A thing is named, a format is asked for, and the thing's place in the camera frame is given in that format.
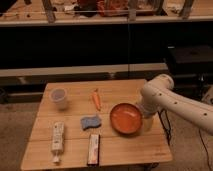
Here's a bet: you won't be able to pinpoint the orange ceramic bowl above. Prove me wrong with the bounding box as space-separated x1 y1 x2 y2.
110 103 142 134

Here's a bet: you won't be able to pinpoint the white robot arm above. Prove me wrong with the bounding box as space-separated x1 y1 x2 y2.
137 74 213 135

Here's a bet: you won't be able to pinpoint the orange carrot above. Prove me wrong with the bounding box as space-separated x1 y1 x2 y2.
92 89 101 111

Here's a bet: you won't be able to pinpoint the blue sponge cloth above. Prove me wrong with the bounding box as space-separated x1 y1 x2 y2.
80 115 101 130

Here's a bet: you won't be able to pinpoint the flat dark rectangular box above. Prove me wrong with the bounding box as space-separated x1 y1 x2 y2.
87 134 100 166

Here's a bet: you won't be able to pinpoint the black box on right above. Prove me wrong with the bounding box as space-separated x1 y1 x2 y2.
166 45 213 74

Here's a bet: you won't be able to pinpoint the white toothpaste tube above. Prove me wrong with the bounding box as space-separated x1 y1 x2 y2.
51 122 65 164

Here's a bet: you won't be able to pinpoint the clear plastic cup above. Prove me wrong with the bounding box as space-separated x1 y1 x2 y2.
50 88 68 110

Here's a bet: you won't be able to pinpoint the red object on shelf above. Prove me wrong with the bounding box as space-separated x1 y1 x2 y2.
97 0 128 16

